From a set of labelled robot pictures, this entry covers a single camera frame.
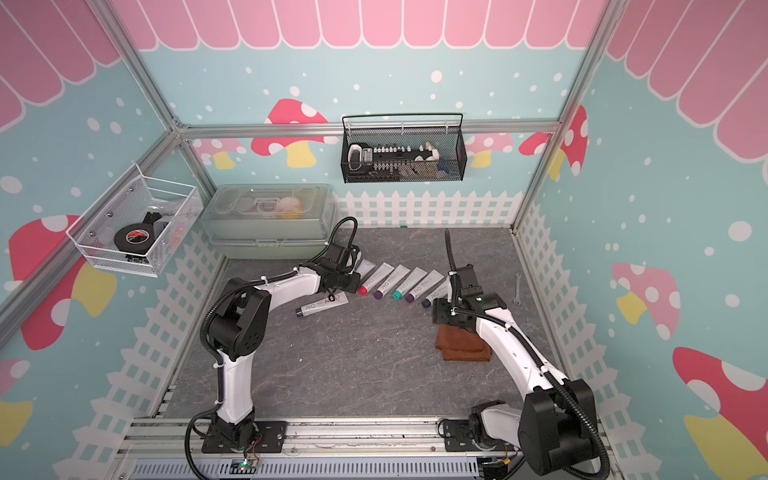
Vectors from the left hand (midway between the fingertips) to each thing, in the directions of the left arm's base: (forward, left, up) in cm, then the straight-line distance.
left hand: (354, 283), depth 101 cm
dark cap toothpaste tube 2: (-2, -29, 0) cm, 29 cm away
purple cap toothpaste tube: (+2, -25, -1) cm, 25 cm away
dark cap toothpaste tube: (-8, +10, -1) cm, 13 cm away
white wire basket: (+3, +47, +30) cm, 56 cm away
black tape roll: (-9, +49, +32) cm, 59 cm away
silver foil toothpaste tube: (+8, -3, -1) cm, 8 cm away
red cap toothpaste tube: (+3, -8, 0) cm, 8 cm away
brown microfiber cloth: (-21, -32, 0) cm, 39 cm away
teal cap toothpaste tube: (+5, -21, -2) cm, 22 cm away
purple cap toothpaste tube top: (+4, -14, -2) cm, 15 cm away
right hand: (-15, -27, +8) cm, 32 cm away
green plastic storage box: (+20, +32, +9) cm, 39 cm away
